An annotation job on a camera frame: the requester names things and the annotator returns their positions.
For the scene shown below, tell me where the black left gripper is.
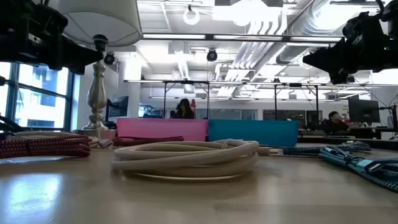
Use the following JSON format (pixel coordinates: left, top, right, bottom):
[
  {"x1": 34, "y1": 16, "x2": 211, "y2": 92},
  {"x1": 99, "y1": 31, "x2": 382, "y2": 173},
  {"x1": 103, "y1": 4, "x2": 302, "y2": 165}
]
[{"x1": 0, "y1": 28, "x2": 105, "y2": 76}]

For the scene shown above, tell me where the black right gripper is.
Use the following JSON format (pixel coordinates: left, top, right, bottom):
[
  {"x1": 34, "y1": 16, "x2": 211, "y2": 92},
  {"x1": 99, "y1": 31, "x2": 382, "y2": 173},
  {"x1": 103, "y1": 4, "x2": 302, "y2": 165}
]
[{"x1": 302, "y1": 30, "x2": 398, "y2": 85}]

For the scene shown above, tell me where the red black braided cable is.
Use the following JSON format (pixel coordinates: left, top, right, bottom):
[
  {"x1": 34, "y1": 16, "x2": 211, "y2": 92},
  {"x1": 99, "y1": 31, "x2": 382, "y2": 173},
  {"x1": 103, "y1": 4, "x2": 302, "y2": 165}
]
[
  {"x1": 0, "y1": 134, "x2": 91, "y2": 159},
  {"x1": 112, "y1": 136, "x2": 185, "y2": 147}
]

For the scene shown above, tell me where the thick beige cable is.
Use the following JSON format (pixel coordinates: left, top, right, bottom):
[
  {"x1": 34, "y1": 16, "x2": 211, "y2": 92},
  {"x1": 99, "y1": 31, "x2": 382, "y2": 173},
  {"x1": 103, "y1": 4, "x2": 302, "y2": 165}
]
[{"x1": 111, "y1": 139, "x2": 283, "y2": 182}]

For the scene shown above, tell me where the white shade silver table lamp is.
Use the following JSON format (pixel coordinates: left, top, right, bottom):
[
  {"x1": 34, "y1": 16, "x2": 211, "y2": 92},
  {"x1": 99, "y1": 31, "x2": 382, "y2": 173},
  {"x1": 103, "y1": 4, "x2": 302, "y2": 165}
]
[{"x1": 57, "y1": 0, "x2": 144, "y2": 140}]

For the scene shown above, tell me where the black computer monitor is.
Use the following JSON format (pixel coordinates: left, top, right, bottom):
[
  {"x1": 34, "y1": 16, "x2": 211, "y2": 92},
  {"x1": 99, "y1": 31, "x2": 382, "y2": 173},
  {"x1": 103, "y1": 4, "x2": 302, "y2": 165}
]
[
  {"x1": 105, "y1": 95, "x2": 129, "y2": 123},
  {"x1": 348, "y1": 98, "x2": 381, "y2": 124}
]

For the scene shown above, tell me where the person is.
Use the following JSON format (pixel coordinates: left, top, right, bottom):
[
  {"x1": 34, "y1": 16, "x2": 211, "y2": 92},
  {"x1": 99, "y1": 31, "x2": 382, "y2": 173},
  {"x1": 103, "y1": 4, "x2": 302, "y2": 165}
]
[
  {"x1": 323, "y1": 111, "x2": 351, "y2": 131},
  {"x1": 175, "y1": 98, "x2": 196, "y2": 119}
]

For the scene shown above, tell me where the black office desk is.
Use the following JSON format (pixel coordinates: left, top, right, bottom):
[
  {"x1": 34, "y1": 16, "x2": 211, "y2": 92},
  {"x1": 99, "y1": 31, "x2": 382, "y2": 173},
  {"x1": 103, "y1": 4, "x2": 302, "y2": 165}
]
[{"x1": 297, "y1": 125, "x2": 398, "y2": 151}]

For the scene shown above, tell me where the blue plastic bin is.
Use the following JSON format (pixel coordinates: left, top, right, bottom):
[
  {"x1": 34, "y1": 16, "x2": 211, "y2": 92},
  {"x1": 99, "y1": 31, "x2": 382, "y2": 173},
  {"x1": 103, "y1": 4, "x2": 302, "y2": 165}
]
[{"x1": 207, "y1": 119, "x2": 300, "y2": 147}]

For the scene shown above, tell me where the pink plastic bin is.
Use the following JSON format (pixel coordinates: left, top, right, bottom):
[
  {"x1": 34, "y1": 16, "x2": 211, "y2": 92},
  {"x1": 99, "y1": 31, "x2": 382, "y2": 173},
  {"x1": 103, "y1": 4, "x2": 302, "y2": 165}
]
[{"x1": 116, "y1": 117, "x2": 208, "y2": 142}]

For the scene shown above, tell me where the black metal frame stand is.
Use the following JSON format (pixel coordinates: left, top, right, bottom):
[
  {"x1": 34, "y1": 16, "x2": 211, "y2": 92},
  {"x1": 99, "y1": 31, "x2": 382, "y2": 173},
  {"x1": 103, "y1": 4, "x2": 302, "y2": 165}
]
[
  {"x1": 162, "y1": 80, "x2": 210, "y2": 119},
  {"x1": 274, "y1": 83, "x2": 320, "y2": 126}
]

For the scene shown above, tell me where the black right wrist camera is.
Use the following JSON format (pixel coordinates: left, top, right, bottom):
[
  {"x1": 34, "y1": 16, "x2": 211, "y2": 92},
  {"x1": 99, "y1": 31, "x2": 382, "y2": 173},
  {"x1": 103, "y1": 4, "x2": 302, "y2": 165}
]
[{"x1": 341, "y1": 11, "x2": 379, "y2": 41}]

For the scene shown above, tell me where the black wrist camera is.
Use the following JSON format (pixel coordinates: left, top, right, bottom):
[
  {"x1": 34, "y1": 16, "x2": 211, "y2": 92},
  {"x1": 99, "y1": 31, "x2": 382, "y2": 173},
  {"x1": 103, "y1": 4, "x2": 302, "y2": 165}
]
[
  {"x1": 341, "y1": 11, "x2": 379, "y2": 41},
  {"x1": 12, "y1": 0, "x2": 68, "y2": 32}
]

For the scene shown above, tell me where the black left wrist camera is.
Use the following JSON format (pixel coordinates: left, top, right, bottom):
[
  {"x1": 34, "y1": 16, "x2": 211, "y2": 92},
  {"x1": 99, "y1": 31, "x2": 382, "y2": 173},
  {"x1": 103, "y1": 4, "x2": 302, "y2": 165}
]
[{"x1": 12, "y1": 0, "x2": 68, "y2": 32}]

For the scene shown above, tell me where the white ring light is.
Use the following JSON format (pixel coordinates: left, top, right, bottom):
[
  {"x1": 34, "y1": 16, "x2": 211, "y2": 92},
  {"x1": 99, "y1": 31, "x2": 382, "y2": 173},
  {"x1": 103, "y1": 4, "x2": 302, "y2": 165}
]
[{"x1": 182, "y1": 4, "x2": 201, "y2": 26}]

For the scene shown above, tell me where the black overhead frame bar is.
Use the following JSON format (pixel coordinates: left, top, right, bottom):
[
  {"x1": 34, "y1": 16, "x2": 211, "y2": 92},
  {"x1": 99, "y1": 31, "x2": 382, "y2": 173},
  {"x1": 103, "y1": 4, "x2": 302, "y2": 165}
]
[{"x1": 141, "y1": 32, "x2": 345, "y2": 43}]

